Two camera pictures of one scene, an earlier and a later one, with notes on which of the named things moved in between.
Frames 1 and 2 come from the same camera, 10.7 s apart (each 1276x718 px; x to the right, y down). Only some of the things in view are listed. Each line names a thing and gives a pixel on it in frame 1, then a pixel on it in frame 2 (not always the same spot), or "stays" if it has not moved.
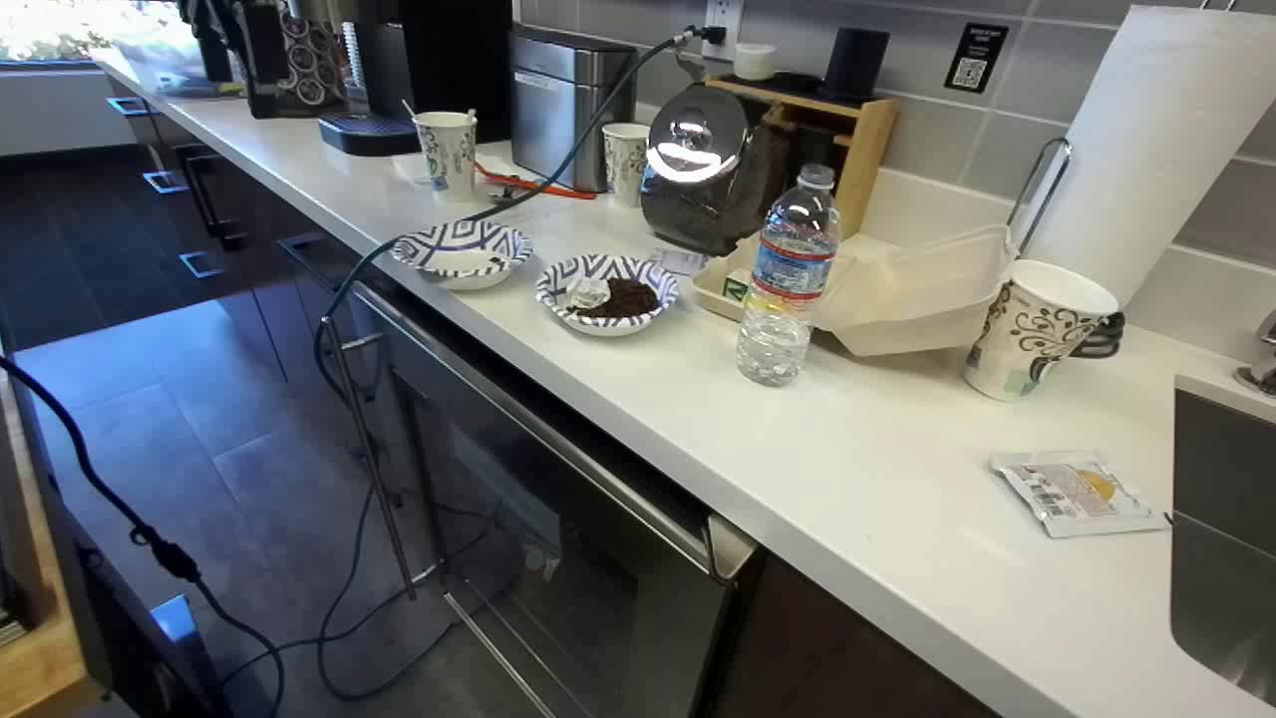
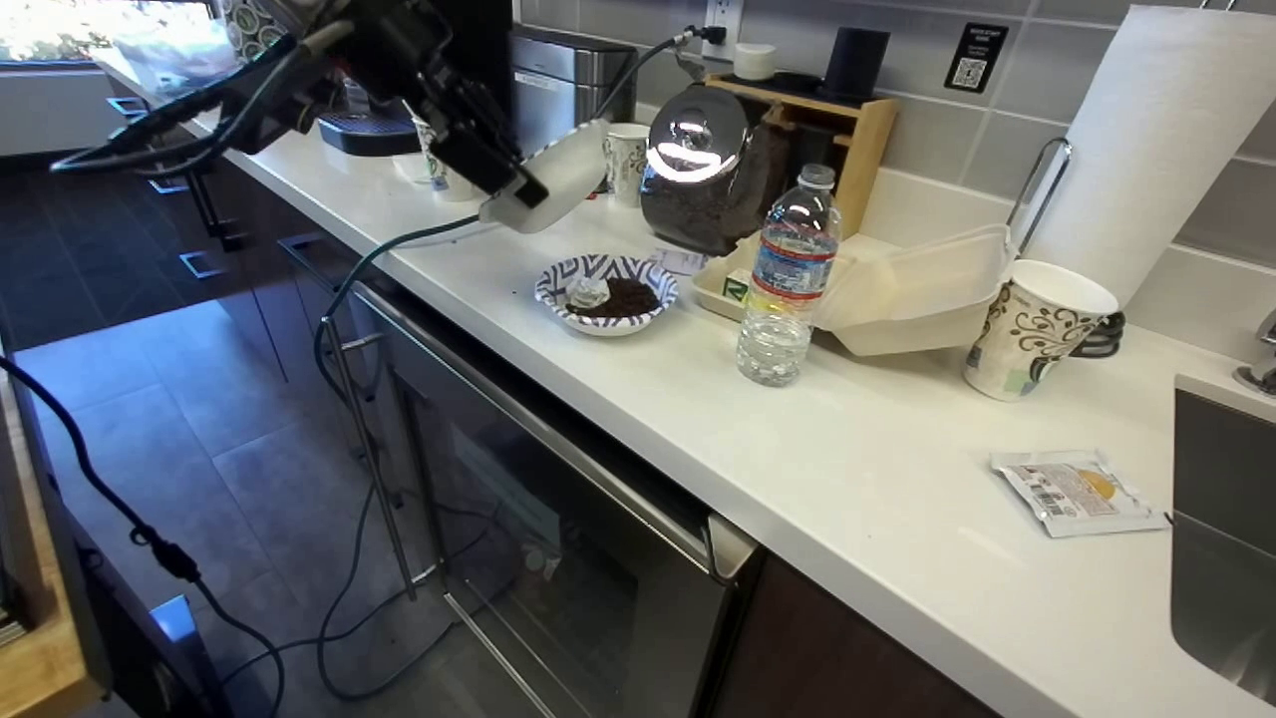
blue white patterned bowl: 465,253 to 567,168
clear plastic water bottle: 790,273 stays
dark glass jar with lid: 703,178 stays
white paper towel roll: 1169,100 stays
